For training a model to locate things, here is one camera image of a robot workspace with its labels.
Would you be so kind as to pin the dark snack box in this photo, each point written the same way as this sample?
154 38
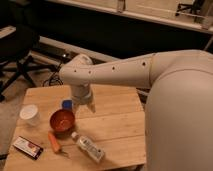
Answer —
28 147

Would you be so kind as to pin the orange pepper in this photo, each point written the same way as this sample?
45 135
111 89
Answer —
56 147

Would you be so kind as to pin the clear plastic bottle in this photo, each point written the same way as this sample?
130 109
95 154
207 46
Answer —
88 146

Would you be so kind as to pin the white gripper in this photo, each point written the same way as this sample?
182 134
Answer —
82 95

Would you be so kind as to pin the black office chair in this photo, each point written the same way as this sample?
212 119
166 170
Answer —
15 57

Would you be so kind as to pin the orange ceramic bowl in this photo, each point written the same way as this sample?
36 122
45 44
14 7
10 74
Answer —
62 120

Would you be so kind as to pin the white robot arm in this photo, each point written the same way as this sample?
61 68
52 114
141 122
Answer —
179 106

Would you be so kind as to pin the wooden table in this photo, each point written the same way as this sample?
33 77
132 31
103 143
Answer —
117 126

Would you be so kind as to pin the distant black chair base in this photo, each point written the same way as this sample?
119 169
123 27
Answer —
194 8

